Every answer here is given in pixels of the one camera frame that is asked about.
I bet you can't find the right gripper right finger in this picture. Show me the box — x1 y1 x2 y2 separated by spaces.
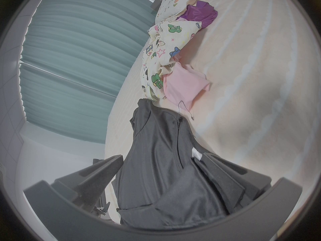
202 153 273 214

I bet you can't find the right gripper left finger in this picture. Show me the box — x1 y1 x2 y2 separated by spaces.
51 155 124 211

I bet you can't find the black T-shirt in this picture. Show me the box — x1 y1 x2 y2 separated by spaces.
112 98 272 229

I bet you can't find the blue-green curtain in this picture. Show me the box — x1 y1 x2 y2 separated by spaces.
20 64 118 145
21 0 161 96

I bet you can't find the bed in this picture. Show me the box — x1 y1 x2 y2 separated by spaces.
104 0 321 226

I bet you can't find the pink garment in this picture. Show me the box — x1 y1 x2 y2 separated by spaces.
163 62 211 110

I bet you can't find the white printed pyjama top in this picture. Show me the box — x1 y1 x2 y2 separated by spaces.
140 20 203 102

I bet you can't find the purple garment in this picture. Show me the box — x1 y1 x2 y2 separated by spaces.
176 0 218 29

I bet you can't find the white printed pillow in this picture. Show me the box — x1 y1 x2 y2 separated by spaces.
155 0 207 24

